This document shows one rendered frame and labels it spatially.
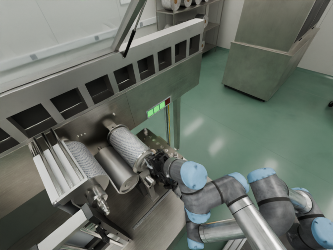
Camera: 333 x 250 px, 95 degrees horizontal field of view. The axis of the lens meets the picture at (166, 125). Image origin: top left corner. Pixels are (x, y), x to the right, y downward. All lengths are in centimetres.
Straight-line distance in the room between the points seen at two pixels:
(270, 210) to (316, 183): 200
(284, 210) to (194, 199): 35
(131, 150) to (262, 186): 59
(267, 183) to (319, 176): 205
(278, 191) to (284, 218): 9
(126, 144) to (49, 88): 40
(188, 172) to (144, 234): 67
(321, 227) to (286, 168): 156
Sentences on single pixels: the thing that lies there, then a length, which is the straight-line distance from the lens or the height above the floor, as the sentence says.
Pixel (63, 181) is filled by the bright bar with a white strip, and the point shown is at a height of 144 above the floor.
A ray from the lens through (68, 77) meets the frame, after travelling 79.
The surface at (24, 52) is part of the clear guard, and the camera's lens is 61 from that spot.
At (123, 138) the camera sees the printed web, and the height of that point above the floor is 131.
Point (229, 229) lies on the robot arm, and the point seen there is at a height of 117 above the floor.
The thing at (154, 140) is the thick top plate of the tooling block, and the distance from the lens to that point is 116.
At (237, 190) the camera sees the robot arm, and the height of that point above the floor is 144.
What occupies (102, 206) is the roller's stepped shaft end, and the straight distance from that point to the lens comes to 67.
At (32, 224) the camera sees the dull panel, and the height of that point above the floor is 94.
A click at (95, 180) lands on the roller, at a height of 137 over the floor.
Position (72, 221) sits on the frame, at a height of 144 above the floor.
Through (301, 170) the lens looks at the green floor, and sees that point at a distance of 271.
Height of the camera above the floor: 194
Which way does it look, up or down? 47 degrees down
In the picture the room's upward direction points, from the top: 4 degrees counter-clockwise
